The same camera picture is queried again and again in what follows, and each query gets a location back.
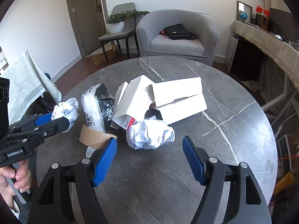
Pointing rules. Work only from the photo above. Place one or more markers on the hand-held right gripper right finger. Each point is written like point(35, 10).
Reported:
point(192, 161)

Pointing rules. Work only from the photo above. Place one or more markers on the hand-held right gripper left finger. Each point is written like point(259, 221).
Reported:
point(105, 163)

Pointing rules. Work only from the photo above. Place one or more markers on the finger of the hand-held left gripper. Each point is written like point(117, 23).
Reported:
point(43, 119)
point(59, 124)

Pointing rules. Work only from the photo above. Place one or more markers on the small white paper ball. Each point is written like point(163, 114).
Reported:
point(64, 109)

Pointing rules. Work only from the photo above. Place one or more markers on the brown cardboard tube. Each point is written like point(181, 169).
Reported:
point(93, 136)

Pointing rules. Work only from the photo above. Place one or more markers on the large white paper ball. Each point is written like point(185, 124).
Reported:
point(149, 134)

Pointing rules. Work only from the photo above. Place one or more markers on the person's left forearm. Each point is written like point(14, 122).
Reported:
point(14, 208)

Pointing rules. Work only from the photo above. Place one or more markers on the person's left hand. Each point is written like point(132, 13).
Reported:
point(23, 179)

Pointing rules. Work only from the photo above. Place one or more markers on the pale green patterned tablecloth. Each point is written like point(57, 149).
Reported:
point(21, 79)

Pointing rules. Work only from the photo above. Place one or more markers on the black and white tissue pack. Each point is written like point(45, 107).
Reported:
point(93, 107)

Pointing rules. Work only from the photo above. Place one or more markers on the black plastic wrapper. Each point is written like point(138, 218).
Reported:
point(154, 114)

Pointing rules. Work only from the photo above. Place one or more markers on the large open white box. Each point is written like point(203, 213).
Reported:
point(177, 88)

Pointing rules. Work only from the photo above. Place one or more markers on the white carton with red print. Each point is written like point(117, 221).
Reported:
point(133, 93)

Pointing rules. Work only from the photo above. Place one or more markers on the brown cardboard box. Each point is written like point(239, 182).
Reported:
point(100, 58)

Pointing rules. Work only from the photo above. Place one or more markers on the grey cloth on floor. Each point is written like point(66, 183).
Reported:
point(252, 85)

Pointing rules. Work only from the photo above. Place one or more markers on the grey dining chair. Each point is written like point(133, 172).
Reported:
point(114, 36)

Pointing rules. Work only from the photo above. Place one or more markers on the grey-brown door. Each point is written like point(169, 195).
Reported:
point(86, 23)

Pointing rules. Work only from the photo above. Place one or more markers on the potted plant in white pot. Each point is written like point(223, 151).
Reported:
point(115, 27)

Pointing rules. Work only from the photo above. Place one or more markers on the grey armchair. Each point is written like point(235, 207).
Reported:
point(177, 46)

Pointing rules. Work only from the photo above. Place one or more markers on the black leather bag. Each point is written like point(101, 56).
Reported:
point(176, 31)

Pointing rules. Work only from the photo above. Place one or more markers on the beige lace cloth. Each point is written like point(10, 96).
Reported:
point(268, 42)

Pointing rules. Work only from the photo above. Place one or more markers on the small blue globe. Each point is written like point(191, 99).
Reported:
point(243, 15)

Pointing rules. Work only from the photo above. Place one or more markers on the brown speaker box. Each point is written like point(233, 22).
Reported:
point(260, 21)

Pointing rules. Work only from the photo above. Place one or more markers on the black monitor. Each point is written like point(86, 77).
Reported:
point(280, 21)

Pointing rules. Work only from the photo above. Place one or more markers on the small red flags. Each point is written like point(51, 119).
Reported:
point(261, 9)

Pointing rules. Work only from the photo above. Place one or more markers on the wooden picture frame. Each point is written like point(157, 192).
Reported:
point(248, 7)

